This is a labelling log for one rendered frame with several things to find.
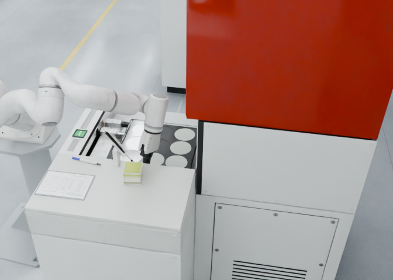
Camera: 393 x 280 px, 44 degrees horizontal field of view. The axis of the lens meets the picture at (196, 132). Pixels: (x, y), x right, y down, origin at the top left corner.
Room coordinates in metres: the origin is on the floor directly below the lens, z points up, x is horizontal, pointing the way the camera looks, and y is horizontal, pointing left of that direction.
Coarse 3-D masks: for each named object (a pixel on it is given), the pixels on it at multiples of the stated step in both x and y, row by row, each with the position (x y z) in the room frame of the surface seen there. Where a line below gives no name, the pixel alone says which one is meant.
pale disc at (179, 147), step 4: (172, 144) 1.81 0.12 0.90; (176, 144) 1.81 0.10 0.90; (180, 144) 1.81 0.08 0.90; (184, 144) 1.81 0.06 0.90; (188, 144) 1.81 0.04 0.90; (172, 148) 1.78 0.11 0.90; (176, 148) 1.78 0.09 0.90; (180, 148) 1.78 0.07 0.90; (184, 148) 1.78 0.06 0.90; (188, 148) 1.78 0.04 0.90; (176, 152) 1.75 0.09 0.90; (180, 152) 1.75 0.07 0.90; (184, 152) 1.75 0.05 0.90; (188, 152) 1.76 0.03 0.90
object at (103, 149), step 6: (120, 132) 1.95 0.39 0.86; (102, 138) 1.87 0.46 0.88; (108, 138) 1.87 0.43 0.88; (114, 138) 1.87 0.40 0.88; (96, 144) 1.82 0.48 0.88; (102, 144) 1.82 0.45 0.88; (108, 144) 1.82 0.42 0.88; (96, 150) 1.78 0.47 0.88; (102, 150) 1.78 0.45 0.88; (108, 150) 1.78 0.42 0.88; (90, 156) 1.73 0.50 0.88; (96, 156) 1.73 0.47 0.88; (102, 156) 1.73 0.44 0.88; (108, 156) 1.75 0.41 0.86
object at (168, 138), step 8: (136, 128) 1.94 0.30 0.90; (168, 128) 1.94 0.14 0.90; (176, 128) 1.94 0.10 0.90; (184, 128) 1.95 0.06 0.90; (192, 128) 1.95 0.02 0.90; (128, 136) 1.87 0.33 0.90; (136, 136) 1.87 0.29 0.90; (168, 136) 1.87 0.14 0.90; (128, 144) 1.80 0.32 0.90; (136, 144) 1.80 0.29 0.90; (160, 144) 1.81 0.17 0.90; (168, 144) 1.81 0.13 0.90; (192, 144) 1.81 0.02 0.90; (128, 152) 1.74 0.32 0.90; (136, 152) 1.75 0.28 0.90; (160, 152) 1.75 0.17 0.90; (168, 152) 1.75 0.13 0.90; (192, 152) 1.76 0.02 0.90; (128, 160) 1.69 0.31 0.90; (136, 160) 1.69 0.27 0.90
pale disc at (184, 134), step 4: (176, 132) 1.91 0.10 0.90; (180, 132) 1.91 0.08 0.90; (184, 132) 1.91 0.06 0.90; (188, 132) 1.91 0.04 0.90; (192, 132) 1.91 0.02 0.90; (176, 136) 1.88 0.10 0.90; (180, 136) 1.88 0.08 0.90; (184, 136) 1.88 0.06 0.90; (188, 136) 1.88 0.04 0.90; (192, 136) 1.88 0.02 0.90; (184, 140) 1.84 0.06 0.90
